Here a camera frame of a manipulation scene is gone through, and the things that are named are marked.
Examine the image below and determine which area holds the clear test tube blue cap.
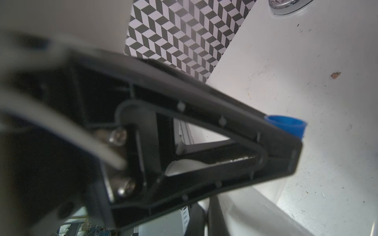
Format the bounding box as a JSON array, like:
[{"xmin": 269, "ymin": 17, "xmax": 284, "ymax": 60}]
[{"xmin": 264, "ymin": 115, "xmax": 307, "ymax": 139}]

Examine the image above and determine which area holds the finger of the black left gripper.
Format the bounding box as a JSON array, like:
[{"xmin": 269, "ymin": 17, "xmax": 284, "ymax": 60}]
[{"xmin": 69, "ymin": 51, "xmax": 303, "ymax": 229}]

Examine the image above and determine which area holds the chrome wire cup stand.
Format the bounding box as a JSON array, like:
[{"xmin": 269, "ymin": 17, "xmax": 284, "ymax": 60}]
[{"xmin": 268, "ymin": 0, "xmax": 312, "ymax": 16}]

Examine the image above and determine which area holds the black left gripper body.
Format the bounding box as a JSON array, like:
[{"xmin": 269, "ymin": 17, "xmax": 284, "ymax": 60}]
[{"xmin": 1, "ymin": 35, "xmax": 118, "ymax": 236}]

